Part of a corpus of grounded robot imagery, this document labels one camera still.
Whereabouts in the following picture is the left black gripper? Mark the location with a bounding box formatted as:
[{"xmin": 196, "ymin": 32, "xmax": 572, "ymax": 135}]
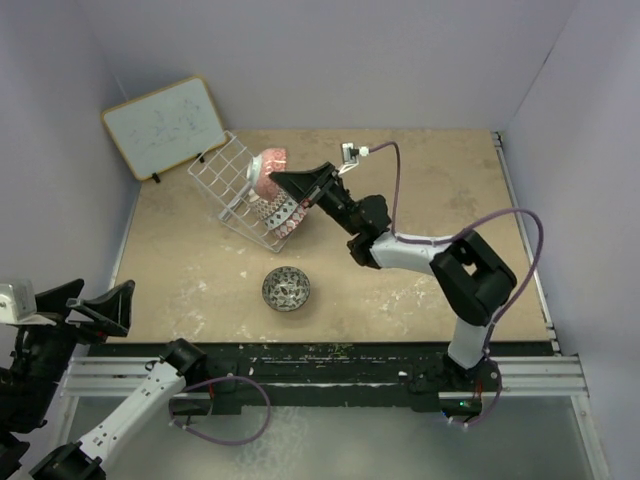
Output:
[{"xmin": 9, "ymin": 276, "xmax": 132, "ymax": 426}]

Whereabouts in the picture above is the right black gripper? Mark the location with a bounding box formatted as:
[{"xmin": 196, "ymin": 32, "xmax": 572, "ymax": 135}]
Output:
[{"xmin": 271, "ymin": 163, "xmax": 361, "ymax": 237}]

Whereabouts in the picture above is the red white patterned bowl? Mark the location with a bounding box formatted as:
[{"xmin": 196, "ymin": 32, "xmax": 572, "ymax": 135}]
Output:
[{"xmin": 271, "ymin": 206, "xmax": 307, "ymax": 239}]

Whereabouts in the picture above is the pink dotted bowl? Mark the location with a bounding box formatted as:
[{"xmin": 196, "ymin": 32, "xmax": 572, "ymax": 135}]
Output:
[{"xmin": 246, "ymin": 147, "xmax": 288, "ymax": 185}]

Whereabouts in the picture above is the brown lattice pattern bowl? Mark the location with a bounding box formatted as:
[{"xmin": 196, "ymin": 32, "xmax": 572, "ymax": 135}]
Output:
[{"xmin": 250, "ymin": 191, "xmax": 291, "ymax": 219}]

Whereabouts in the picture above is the blue patterned bowl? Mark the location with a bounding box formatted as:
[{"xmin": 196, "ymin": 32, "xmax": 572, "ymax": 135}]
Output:
[{"xmin": 263, "ymin": 199, "xmax": 306, "ymax": 232}]

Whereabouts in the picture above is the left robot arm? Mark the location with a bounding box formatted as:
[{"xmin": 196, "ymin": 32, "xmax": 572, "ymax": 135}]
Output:
[{"xmin": 1, "ymin": 279, "xmax": 206, "ymax": 479}]

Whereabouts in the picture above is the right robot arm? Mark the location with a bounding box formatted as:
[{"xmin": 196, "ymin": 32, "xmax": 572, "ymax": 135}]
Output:
[{"xmin": 269, "ymin": 162, "xmax": 517, "ymax": 391}]

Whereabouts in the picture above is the black floral bowl middle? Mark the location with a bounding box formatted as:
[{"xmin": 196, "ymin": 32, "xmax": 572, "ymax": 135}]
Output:
[{"xmin": 253, "ymin": 174, "xmax": 282, "ymax": 202}]

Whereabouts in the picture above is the black floral bowl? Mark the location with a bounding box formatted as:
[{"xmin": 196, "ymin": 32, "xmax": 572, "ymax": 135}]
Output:
[
  {"xmin": 261, "ymin": 266, "xmax": 311, "ymax": 312},
  {"xmin": 253, "ymin": 174, "xmax": 282, "ymax": 202}
]

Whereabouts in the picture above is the black floral bowl left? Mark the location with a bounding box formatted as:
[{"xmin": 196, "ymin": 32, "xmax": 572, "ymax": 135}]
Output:
[{"xmin": 261, "ymin": 266, "xmax": 311, "ymax": 312}]

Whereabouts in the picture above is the yellow framed whiteboard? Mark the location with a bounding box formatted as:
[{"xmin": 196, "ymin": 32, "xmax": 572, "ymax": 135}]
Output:
[{"xmin": 101, "ymin": 76, "xmax": 229, "ymax": 181}]

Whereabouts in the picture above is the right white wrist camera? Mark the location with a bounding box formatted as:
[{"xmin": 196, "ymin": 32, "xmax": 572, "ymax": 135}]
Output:
[{"xmin": 338, "ymin": 143, "xmax": 370, "ymax": 176}]

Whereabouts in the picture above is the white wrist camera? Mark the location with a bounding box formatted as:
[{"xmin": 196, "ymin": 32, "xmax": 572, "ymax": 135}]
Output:
[
  {"xmin": 1, "ymin": 280, "xmax": 37, "ymax": 326},
  {"xmin": 338, "ymin": 143, "xmax": 370, "ymax": 176}
]

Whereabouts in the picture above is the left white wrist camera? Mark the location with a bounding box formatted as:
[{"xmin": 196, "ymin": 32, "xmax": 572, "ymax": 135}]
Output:
[{"xmin": 1, "ymin": 280, "xmax": 37, "ymax": 326}]

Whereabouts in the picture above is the white wire dish rack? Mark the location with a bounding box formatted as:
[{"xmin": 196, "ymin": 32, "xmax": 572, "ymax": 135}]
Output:
[{"xmin": 188, "ymin": 130, "xmax": 290, "ymax": 253}]

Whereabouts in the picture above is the black mounting base rail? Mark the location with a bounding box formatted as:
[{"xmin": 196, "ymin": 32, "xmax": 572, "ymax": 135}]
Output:
[{"xmin": 99, "ymin": 342, "xmax": 501, "ymax": 416}]

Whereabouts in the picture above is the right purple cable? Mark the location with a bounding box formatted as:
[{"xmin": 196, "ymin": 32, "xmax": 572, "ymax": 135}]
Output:
[{"xmin": 357, "ymin": 141, "xmax": 546, "ymax": 429}]

